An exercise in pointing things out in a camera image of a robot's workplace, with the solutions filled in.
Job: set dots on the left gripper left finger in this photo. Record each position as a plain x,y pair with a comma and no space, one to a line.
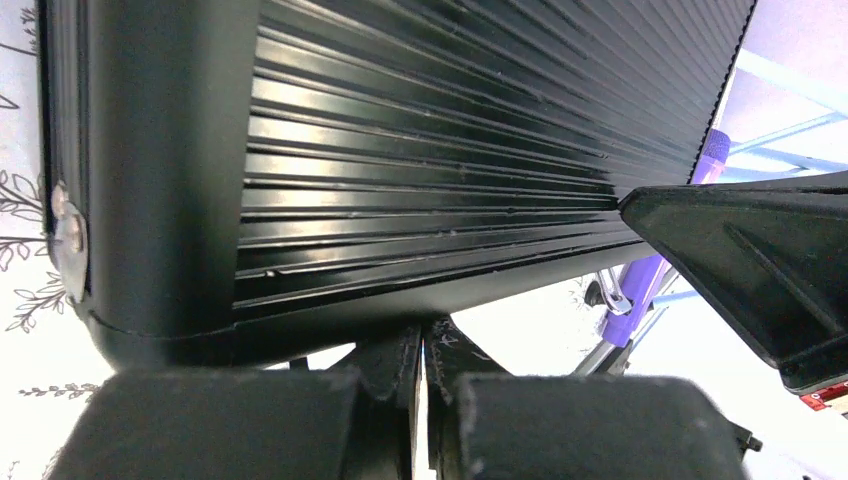
353,420

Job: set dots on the floral table mat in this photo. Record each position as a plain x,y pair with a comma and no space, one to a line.
50,368

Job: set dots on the black poker case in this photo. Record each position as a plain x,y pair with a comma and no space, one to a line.
239,182

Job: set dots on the red lego piece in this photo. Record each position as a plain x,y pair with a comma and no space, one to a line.
833,397

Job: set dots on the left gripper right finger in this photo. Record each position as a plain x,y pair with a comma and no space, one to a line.
486,423

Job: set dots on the purple marker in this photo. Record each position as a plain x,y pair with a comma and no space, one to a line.
642,278

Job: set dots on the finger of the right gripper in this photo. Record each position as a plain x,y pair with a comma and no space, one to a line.
769,256

